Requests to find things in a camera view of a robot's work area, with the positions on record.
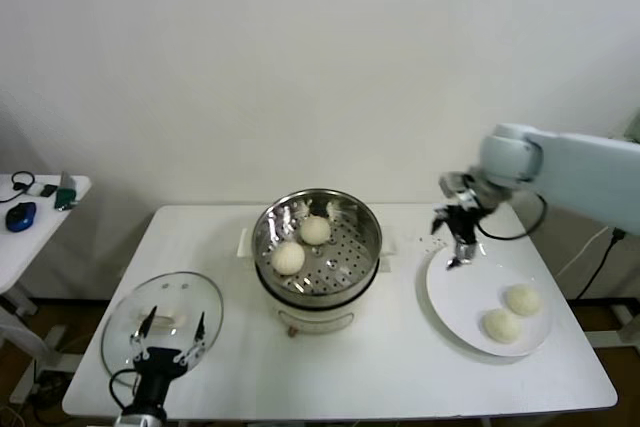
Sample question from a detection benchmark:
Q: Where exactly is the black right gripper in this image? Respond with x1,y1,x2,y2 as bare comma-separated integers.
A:
430,204,480,272

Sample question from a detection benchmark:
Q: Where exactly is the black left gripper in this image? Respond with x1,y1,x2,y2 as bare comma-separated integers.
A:
128,305,207,409

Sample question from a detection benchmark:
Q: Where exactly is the glass lid with beige handle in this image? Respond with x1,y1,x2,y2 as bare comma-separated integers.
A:
100,270,225,389

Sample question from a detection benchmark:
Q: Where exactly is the white steamed baozi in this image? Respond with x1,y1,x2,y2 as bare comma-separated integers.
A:
504,284,544,318
299,215,331,247
271,240,306,277
482,309,525,344

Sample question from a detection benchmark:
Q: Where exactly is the perforated steel steamer basket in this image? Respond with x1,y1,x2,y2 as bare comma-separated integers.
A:
251,189,384,312

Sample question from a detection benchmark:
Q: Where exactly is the white round plate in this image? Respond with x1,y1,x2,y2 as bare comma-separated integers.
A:
424,241,554,358

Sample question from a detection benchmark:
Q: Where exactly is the white electric cooker base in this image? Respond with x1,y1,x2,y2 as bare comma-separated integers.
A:
234,226,400,338

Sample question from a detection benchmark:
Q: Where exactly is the white side table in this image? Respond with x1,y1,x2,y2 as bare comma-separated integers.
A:
0,173,93,318

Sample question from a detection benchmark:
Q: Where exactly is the green flat tool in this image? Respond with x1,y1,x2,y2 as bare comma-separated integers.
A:
53,186,80,212

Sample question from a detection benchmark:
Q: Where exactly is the blue computer mouse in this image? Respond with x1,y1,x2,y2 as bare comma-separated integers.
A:
5,200,39,233

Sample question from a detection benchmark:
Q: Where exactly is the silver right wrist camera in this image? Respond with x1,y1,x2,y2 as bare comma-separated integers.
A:
438,170,482,209

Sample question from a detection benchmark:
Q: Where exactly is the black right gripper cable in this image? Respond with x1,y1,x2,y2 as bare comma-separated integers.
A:
474,194,549,242

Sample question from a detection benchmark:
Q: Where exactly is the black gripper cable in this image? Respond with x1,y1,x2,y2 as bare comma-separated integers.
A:
474,194,549,242
108,369,141,413

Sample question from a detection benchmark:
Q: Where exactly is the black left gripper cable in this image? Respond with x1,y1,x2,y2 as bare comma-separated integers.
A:
108,369,141,413

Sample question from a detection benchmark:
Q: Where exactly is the white wall cable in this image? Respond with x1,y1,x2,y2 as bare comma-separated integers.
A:
557,226,614,278

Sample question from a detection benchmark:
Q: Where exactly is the black cable with adapter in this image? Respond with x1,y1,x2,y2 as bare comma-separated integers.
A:
574,226,629,301

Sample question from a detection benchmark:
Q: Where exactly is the thin black looped cable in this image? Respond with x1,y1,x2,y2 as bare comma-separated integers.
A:
0,171,37,204

